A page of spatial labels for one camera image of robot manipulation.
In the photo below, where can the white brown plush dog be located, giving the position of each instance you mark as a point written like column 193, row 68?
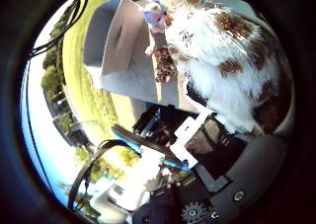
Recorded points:
column 214, row 53

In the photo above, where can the leopard print plush toy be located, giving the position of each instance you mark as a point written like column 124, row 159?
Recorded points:
column 164, row 62

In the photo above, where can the grey fabric container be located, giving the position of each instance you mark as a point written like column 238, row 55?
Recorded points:
column 125, row 36

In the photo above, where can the dark grey building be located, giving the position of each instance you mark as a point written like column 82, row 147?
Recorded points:
column 70, row 132

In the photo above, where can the pink blue plush toy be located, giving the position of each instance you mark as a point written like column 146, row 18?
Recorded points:
column 154, row 16

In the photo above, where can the white building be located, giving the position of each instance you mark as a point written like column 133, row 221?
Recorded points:
column 131, row 191

